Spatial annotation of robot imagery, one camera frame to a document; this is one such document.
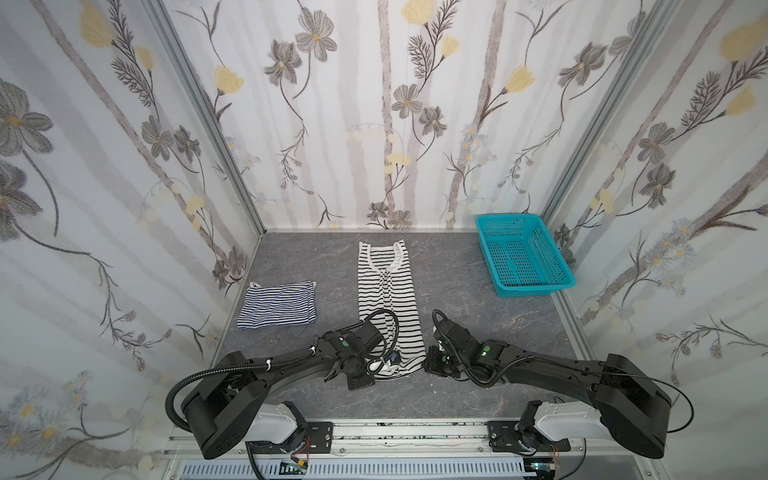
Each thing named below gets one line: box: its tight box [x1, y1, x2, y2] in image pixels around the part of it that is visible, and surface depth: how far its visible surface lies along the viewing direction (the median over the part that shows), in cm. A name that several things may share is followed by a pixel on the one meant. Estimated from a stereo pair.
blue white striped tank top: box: [237, 280, 317, 328], surface depth 100 cm
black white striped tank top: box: [357, 240, 426, 379], surface depth 101 cm
